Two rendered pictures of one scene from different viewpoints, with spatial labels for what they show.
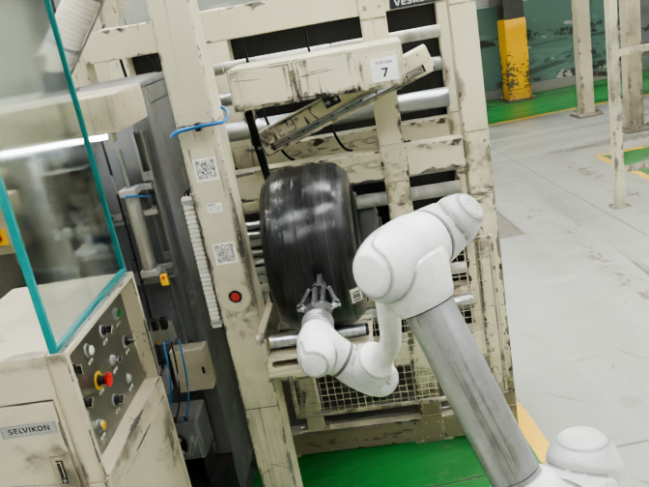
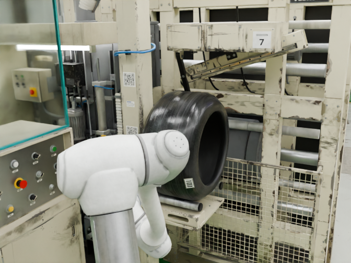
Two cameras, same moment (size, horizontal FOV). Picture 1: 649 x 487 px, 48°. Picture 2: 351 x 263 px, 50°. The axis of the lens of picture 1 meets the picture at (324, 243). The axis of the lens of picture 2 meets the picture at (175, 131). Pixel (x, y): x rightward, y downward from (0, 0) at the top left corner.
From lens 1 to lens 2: 89 cm
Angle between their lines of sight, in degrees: 22
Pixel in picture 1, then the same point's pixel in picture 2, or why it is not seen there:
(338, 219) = (187, 131)
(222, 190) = (136, 94)
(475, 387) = not seen: outside the picture
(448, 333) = (105, 240)
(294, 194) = (169, 107)
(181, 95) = (122, 31)
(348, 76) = (237, 40)
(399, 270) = (70, 175)
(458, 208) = (161, 141)
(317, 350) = not seen: hidden behind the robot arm
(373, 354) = (148, 227)
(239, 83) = (172, 32)
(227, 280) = not seen: hidden behind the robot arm
